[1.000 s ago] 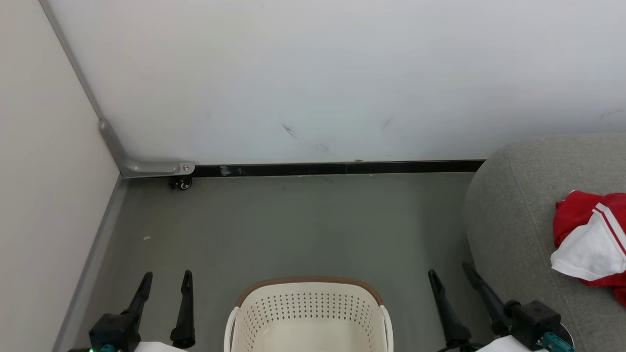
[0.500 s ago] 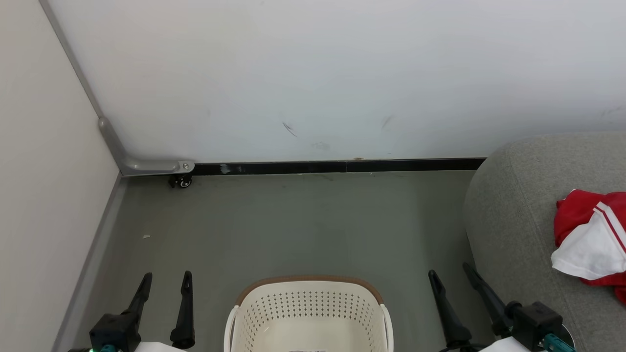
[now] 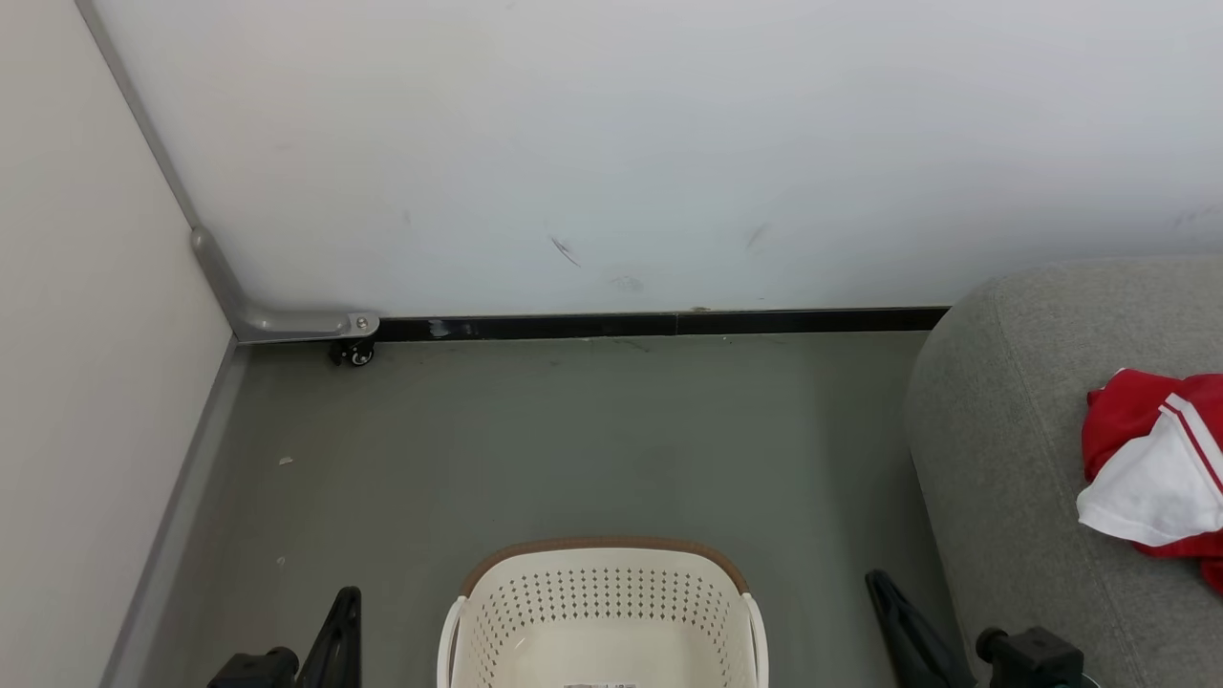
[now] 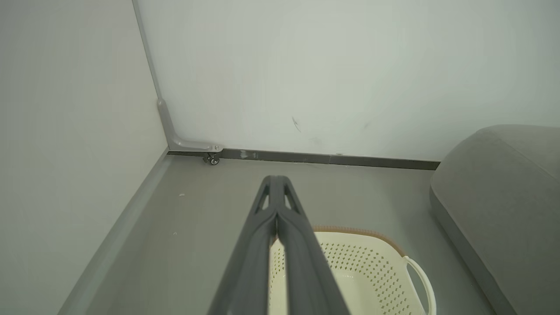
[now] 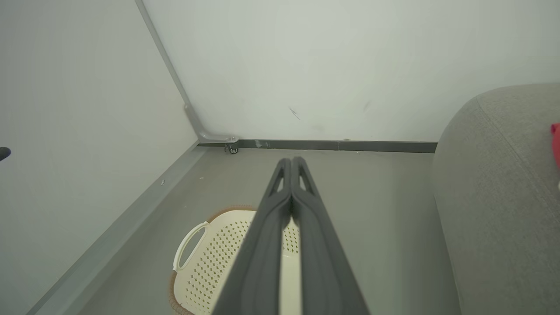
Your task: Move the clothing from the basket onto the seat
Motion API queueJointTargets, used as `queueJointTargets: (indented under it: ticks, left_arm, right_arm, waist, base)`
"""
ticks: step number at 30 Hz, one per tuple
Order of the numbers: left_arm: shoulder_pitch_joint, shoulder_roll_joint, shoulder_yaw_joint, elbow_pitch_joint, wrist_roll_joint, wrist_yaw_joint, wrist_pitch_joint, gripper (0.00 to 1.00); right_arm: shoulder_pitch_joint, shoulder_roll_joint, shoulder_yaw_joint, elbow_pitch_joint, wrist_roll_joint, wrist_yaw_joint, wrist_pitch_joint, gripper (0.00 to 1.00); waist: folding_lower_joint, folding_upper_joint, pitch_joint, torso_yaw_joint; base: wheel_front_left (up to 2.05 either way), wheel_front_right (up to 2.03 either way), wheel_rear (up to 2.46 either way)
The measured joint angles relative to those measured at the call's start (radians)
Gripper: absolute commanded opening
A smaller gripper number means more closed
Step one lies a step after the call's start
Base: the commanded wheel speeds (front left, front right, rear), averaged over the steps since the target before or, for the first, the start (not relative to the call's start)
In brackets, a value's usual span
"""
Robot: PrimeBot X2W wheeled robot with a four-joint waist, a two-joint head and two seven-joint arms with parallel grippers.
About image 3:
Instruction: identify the grey metal floor trim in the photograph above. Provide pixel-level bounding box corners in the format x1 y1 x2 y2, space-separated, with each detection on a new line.
98 336 251 688

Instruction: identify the black baseboard strip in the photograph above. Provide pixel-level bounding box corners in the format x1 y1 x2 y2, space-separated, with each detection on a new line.
375 306 950 343

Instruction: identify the red fleece garment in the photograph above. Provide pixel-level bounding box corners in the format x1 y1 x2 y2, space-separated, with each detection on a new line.
1082 368 1223 595

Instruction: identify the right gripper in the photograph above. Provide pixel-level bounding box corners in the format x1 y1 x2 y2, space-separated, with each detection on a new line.
866 570 1086 688

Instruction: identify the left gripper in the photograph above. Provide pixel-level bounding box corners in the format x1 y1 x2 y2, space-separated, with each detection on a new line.
207 587 363 688

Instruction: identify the white garment with red stripes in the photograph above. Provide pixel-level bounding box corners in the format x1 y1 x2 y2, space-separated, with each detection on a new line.
1077 394 1223 548

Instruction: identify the grey fabric sofa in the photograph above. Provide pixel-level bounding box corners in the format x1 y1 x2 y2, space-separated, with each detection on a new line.
903 256 1223 688

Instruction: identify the cream perforated laundry basket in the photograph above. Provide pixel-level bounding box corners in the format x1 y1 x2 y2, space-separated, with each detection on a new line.
437 537 770 688

